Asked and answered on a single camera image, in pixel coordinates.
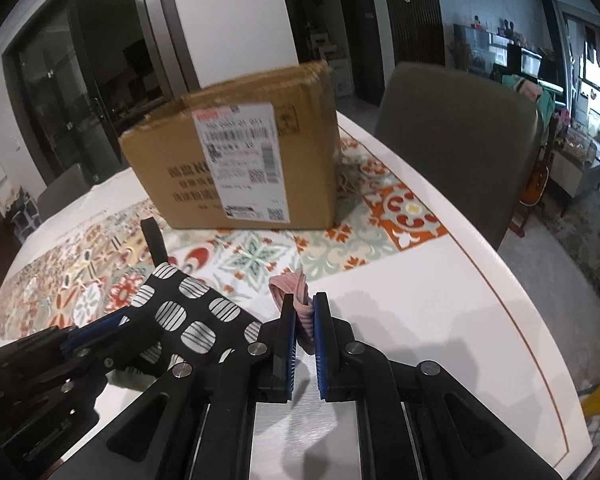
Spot grey dining chair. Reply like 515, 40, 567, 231
36, 162, 92, 222
374, 61, 552, 252

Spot pink ribbed socks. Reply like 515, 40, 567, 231
268, 269, 317, 357

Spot small cluttered shelf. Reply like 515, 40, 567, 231
4, 186, 44, 242

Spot black cloth with white ovals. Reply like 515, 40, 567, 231
107, 262, 264, 379

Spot dark framed glass sliding door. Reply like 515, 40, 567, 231
2, 0, 193, 188

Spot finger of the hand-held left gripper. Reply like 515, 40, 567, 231
55, 310, 137, 361
140, 218, 169, 267

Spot dark wall panel with gold ornament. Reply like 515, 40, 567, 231
380, 0, 449, 67

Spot brown cardboard box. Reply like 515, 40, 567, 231
118, 59, 342, 231

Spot glass fish tank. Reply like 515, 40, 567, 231
452, 23, 507, 74

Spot colourful clothes on rack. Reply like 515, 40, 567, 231
499, 72, 557, 128

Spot large grid window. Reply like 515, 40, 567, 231
561, 16, 600, 133

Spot grey low table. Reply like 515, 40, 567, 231
550, 131, 600, 200

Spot brown guitar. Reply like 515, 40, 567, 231
518, 156, 552, 207

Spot dark wooden door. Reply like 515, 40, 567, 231
332, 0, 397, 107

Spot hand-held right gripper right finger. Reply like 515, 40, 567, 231
313, 291, 563, 480

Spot floral patterned tablecloth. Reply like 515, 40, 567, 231
0, 110, 590, 480

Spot stack of hallway boxes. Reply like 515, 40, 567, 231
307, 31, 354, 99

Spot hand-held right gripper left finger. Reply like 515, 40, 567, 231
45, 292, 297, 480

